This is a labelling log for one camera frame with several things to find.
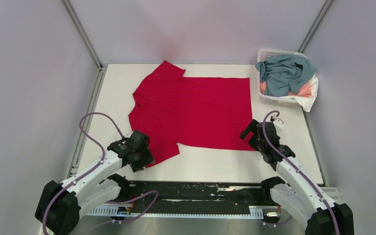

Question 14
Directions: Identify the teal t-shirt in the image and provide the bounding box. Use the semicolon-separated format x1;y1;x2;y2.
255;54;316;97

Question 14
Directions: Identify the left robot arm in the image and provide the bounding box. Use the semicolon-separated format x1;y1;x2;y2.
35;130;154;235

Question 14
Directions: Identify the white plastic laundry basket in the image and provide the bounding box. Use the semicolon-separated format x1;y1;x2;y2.
257;48;306;108

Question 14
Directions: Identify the white t-shirt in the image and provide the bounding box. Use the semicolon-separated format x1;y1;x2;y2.
294;74;319;112

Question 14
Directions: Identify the salmon pink t-shirt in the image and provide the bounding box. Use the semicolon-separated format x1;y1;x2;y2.
259;82;312;97

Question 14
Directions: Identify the white slotted cable duct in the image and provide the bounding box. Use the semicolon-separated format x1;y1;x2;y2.
84;205;264;219

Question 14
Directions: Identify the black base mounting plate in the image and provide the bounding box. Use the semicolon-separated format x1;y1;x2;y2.
113;181;281;217

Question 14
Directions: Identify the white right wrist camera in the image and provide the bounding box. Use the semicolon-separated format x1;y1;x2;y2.
270;116;284;133

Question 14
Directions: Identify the red t-shirt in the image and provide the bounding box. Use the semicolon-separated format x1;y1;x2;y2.
129;61;252;164

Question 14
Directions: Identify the aluminium frame rail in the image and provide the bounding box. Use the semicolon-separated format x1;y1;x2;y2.
39;183;354;235

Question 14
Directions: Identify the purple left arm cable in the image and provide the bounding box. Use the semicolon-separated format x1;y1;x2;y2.
42;112;160;235

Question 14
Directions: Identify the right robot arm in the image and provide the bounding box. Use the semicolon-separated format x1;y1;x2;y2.
239;119;354;235

